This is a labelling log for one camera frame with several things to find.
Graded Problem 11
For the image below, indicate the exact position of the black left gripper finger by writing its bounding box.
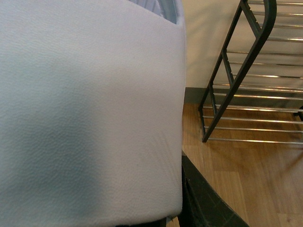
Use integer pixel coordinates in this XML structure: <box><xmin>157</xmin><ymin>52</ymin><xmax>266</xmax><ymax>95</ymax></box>
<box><xmin>181</xmin><ymin>153</ymin><xmax>248</xmax><ymax>227</ymax></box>

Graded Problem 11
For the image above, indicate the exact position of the light blue slipper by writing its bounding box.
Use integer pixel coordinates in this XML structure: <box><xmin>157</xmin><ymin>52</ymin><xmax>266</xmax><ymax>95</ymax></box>
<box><xmin>0</xmin><ymin>0</ymin><xmax>186</xmax><ymax>227</ymax></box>

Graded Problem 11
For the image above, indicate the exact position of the black metal shoe rack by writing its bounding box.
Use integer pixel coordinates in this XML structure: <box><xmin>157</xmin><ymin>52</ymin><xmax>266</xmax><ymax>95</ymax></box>
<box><xmin>198</xmin><ymin>0</ymin><xmax>303</xmax><ymax>146</ymax></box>

